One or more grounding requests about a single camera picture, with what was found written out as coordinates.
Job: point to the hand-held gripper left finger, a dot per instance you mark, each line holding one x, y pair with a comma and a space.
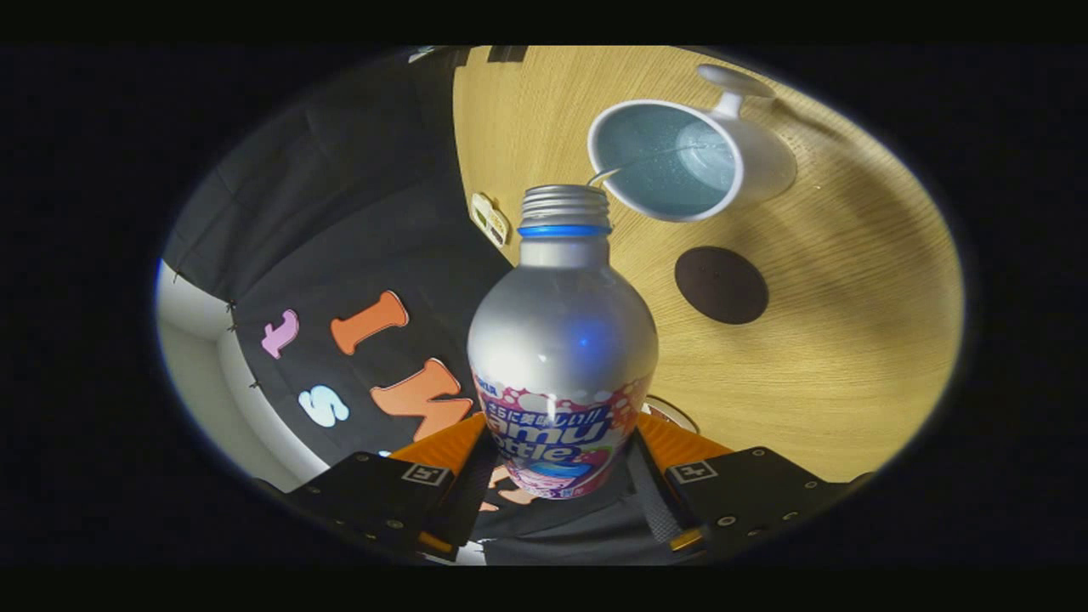
467, 501

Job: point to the dark round coaster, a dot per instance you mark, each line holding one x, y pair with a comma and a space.
721, 285

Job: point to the small white tray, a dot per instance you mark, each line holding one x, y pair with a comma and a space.
490, 221

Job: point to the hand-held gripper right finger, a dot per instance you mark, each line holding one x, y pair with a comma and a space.
654, 510

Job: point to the silver bottle with colourful label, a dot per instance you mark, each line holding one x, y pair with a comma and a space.
561, 340

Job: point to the wooden table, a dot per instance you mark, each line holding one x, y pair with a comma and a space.
833, 357

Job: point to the black backdrop cloth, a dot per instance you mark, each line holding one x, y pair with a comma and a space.
357, 195

